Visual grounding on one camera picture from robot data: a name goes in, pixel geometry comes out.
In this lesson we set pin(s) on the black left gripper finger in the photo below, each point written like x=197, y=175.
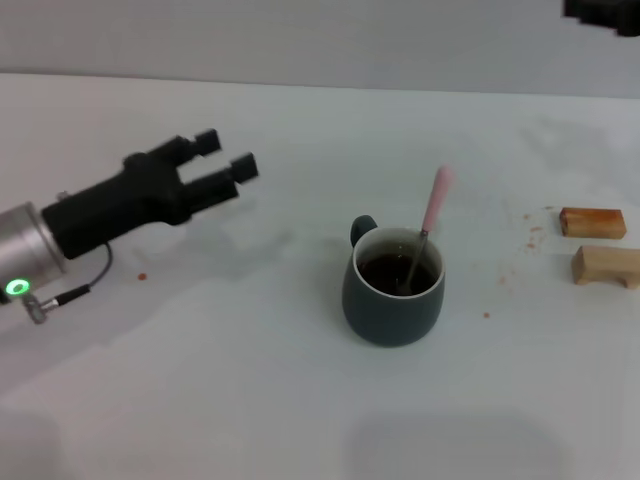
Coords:
x=220, y=185
x=206, y=142

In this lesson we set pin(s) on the stained flat wooden block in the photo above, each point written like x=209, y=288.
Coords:
x=592, y=224

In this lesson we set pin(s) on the light notched wooden block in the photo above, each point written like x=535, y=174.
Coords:
x=600, y=265

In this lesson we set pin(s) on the dark grey ceramic mug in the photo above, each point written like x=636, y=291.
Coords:
x=392, y=320

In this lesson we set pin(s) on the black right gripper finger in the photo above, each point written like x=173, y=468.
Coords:
x=600, y=10

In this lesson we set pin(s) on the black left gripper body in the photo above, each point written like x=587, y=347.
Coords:
x=125, y=200

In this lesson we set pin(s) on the dark brown coffee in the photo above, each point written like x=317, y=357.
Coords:
x=380, y=272

